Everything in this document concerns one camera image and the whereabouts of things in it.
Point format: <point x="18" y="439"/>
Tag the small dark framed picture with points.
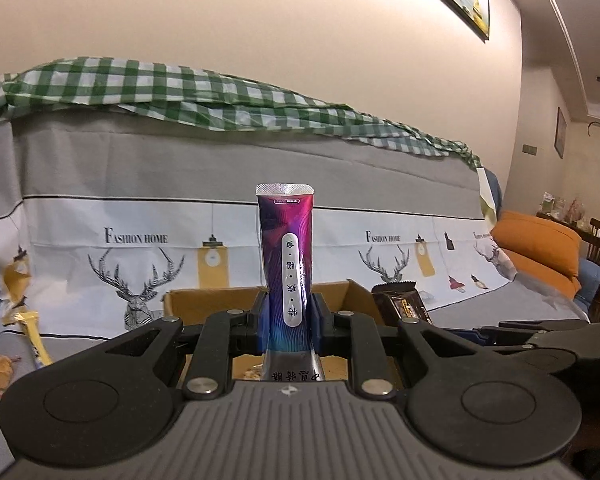
<point x="560" y="132"/>

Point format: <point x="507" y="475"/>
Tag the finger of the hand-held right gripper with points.
<point x="460" y="336"/>
<point x="545" y="326"/>

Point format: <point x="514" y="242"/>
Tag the brown cardboard box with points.
<point x="205" y="305"/>

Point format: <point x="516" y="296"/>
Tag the clear plastic bags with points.
<point x="562" y="206"/>

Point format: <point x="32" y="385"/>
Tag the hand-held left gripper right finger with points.
<point x="320" y="320"/>

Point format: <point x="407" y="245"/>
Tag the gold stick snack packet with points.
<point x="36" y="342"/>

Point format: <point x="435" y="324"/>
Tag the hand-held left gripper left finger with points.
<point x="261" y="320"/>

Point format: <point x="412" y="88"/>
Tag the dark brown chocolate bar packet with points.
<point x="397" y="305"/>

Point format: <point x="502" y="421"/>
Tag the purple packet silver ends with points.
<point x="285" y="240"/>

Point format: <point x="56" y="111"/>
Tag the orange cushion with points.
<point x="535" y="245"/>

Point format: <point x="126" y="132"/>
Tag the dark wooden table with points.
<point x="562" y="227"/>

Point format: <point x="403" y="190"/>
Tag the wall switch plate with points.
<point x="530" y="149"/>

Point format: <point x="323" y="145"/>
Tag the green white checked cloth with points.
<point x="180" y="90"/>

